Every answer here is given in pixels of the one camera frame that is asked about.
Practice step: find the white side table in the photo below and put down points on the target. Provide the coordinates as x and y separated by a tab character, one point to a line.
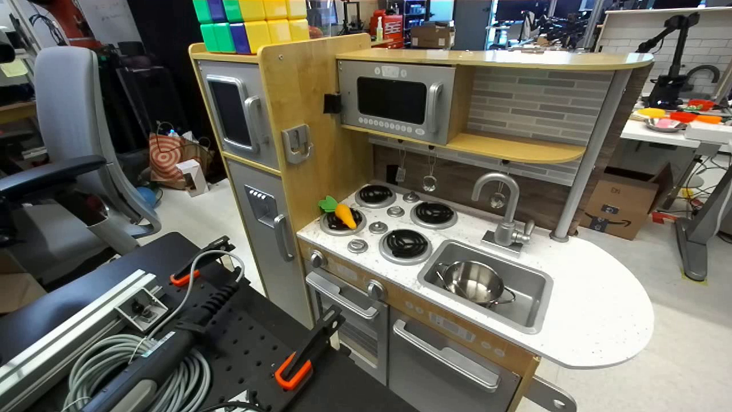
691	234

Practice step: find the toy oven door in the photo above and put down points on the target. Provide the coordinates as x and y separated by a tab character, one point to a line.
365	322

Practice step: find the rear right stove burner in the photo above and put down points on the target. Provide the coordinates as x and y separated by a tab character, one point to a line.
432	214

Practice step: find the silver toy faucet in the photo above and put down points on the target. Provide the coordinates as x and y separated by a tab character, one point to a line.
509	231

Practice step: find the front left stove burner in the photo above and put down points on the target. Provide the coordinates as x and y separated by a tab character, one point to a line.
336	227

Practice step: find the rear left stove burner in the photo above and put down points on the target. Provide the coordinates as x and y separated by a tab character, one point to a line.
376	196

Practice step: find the grey toy sink basin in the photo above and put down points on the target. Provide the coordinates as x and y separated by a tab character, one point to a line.
529	284

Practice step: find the wooden toy kitchen unit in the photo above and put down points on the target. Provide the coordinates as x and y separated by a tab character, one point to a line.
430	198

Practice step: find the steel pot in sink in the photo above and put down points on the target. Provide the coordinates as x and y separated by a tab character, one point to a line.
477	282

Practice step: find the stove burner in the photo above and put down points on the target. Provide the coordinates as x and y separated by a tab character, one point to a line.
432	214
406	246
336	227
376	196

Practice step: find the grey stove knob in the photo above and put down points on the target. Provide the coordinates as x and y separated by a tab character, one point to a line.
378	227
358	246
394	211

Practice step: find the orange handled clamp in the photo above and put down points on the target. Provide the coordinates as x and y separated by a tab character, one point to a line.
301	364

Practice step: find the colourful block stack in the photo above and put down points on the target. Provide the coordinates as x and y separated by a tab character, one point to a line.
245	25

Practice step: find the toy microwave oven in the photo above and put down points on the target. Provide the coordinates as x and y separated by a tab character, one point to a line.
400	100

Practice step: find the patterned orange bag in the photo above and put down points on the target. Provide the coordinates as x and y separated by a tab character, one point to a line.
178	163

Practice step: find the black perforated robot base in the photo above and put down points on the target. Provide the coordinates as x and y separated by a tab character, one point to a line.
167	327

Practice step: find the cardboard box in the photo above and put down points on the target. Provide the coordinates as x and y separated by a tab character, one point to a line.
622	200

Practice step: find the grey office chair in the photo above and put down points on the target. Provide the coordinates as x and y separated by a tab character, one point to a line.
82	172

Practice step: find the front right stove burner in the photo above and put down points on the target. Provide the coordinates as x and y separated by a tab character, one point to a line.
406	246

